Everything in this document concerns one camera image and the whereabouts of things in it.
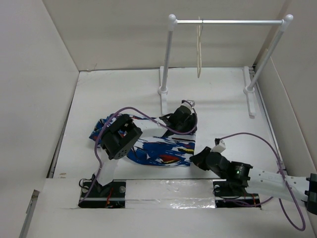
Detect blue white red patterned trousers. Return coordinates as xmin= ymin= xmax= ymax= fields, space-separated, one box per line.
xmin=88 ymin=115 xmax=197 ymax=168

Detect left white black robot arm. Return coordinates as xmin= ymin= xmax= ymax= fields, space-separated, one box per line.
xmin=90 ymin=103 xmax=198 ymax=197

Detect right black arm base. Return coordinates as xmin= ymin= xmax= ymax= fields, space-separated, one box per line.
xmin=213 ymin=180 xmax=260 ymax=208

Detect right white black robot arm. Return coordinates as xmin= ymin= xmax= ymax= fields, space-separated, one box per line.
xmin=190 ymin=147 xmax=317 ymax=215

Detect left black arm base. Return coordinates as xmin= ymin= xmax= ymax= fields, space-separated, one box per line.
xmin=78 ymin=178 xmax=126 ymax=209

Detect cream plastic hanger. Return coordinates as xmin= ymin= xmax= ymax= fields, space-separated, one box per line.
xmin=196 ymin=16 xmax=203 ymax=78

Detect white clothes rack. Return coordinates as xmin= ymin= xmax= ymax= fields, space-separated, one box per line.
xmin=157 ymin=13 xmax=294 ymax=119

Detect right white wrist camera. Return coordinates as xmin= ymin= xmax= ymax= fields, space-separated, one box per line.
xmin=211 ymin=138 xmax=226 ymax=153

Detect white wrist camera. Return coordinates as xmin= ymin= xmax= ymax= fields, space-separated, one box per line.
xmin=181 ymin=100 xmax=195 ymax=111
xmin=211 ymin=138 xmax=226 ymax=153

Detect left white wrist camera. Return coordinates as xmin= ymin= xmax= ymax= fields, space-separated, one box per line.
xmin=181 ymin=100 xmax=195 ymax=111

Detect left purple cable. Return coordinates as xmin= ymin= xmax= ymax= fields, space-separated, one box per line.
xmin=79 ymin=99 xmax=199 ymax=206

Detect purple cable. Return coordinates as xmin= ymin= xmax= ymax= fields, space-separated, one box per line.
xmin=214 ymin=132 xmax=306 ymax=232
xmin=79 ymin=99 xmax=199 ymax=206

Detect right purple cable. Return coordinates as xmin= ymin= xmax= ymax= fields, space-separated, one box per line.
xmin=214 ymin=132 xmax=306 ymax=232

